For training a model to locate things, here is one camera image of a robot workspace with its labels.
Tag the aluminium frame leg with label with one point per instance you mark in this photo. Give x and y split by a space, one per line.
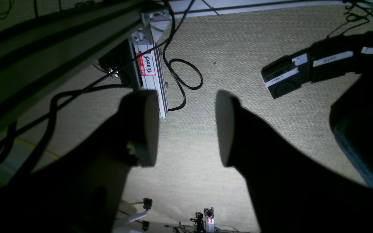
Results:
146 47

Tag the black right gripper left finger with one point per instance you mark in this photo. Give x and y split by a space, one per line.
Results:
81 192

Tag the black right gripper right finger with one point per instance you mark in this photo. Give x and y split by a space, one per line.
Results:
290 192

